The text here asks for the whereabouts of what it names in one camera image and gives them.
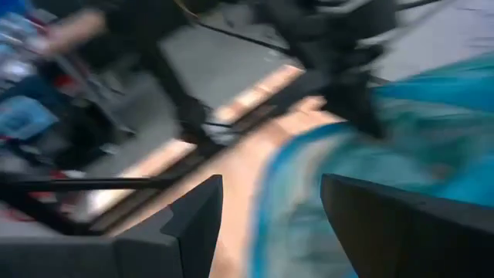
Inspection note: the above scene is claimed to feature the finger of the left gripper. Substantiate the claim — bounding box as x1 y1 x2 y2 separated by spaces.
327 76 387 141

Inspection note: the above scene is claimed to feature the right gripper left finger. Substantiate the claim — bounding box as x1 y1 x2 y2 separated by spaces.
0 174 224 278

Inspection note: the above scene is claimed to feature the blue plastic item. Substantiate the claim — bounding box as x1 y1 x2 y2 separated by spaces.
0 96 59 141

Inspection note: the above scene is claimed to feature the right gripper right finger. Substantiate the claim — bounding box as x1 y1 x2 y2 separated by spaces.
320 173 494 278

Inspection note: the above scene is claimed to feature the black aluminium table frame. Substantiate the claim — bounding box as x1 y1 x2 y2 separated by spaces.
0 65 387 237

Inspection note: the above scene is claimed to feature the teal trash bag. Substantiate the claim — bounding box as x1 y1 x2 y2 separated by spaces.
249 52 494 278

